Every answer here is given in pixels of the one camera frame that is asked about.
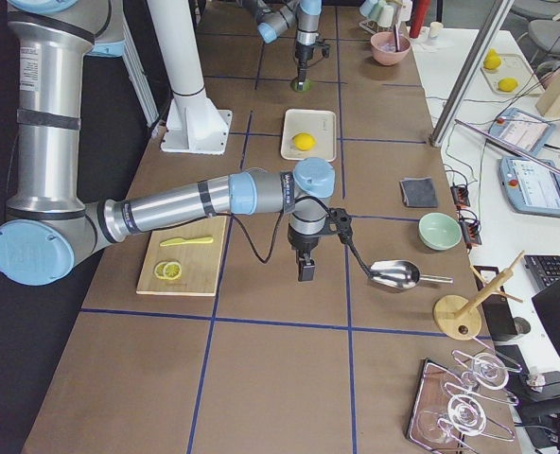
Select black keyboard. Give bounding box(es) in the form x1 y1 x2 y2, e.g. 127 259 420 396
524 254 560 291

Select aluminium frame post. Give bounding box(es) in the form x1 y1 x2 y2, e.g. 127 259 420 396
429 0 514 148

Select yellow plastic knife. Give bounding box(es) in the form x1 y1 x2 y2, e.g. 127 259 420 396
159 236 214 248

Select pink bowl with ice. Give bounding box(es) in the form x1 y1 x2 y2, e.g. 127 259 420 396
370 31 411 66

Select blue teach pendant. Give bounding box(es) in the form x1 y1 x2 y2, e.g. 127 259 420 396
499 157 560 218
488 107 555 156

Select grey folded cloth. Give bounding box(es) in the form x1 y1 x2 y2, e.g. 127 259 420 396
399 178 439 208

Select green lime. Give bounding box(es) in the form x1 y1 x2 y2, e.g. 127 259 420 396
290 79 312 93

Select blue teach pendant far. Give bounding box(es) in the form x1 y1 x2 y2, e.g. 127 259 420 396
488 107 555 156

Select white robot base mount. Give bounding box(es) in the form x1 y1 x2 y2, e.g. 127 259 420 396
148 0 232 155

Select wooden mug tree stand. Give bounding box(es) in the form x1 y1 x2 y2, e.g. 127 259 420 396
433 251 525 341

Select wooden cutting board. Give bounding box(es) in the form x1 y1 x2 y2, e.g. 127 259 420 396
136 217 226 296

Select wire cup rack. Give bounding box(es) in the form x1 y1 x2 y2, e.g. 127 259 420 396
359 0 412 34

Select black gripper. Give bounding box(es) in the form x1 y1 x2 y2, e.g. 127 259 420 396
294 39 330 91
288 208 353 282

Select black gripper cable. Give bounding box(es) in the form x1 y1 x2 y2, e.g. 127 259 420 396
230 197 380 280

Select blue teach pendant near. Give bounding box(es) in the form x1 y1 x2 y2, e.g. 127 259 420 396
499 157 560 218

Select beige rabbit tray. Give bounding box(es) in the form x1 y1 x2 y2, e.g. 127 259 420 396
280 109 336 162

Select lemon slices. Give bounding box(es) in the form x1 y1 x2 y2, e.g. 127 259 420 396
153 261 183 281

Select black glass holder tray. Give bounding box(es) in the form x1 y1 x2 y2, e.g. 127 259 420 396
405 353 518 453

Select white tray with lemons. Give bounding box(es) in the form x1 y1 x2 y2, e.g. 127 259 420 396
481 48 544 96

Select metal muddler stick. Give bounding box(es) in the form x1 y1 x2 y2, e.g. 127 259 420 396
393 23 401 53

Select mint green bowl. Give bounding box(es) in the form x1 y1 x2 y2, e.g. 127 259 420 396
418 213 462 251

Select yellow lemon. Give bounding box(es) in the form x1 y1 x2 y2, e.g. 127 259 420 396
292 132 316 151

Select steel scoop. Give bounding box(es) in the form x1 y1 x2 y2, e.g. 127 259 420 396
370 260 454 289

